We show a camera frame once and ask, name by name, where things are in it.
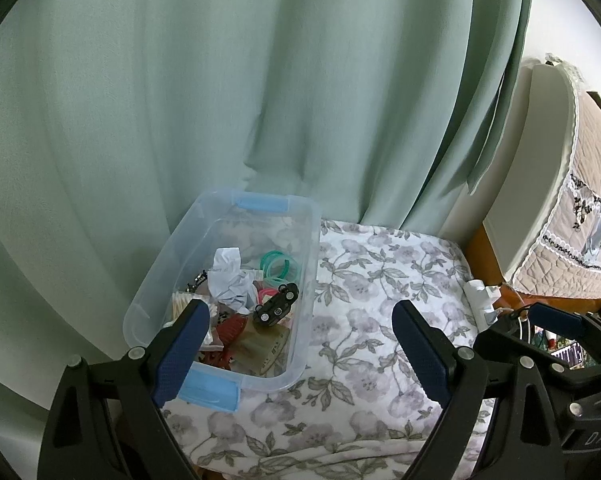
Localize clear plastic storage container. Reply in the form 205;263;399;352
123;188;322;413

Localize white power strip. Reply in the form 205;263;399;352
463;280;503;328

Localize wooden bed frame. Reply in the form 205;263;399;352
463;225;601;316

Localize green curtain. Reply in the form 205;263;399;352
0;0;536;411

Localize black toy car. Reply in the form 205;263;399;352
252;282;300;328

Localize teal bangles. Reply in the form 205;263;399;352
258;250;301;283

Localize red plastic item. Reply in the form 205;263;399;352
208;312;254;356

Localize beige quilted bedcover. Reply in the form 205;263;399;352
510;52;601;301

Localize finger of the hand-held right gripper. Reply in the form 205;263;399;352
473;302;601;376

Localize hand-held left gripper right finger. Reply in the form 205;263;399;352
391;300;566;480

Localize white paper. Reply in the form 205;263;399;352
208;247;258;311

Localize brown translucent pouch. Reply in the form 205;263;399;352
230;320;294;376

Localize grey floral blanket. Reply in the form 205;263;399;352
160;217;496;480

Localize cotton swab pack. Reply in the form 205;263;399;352
170;292;216;348

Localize white headboard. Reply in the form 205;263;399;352
437;60;581;281

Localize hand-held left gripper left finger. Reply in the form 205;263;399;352
36;298;211;480

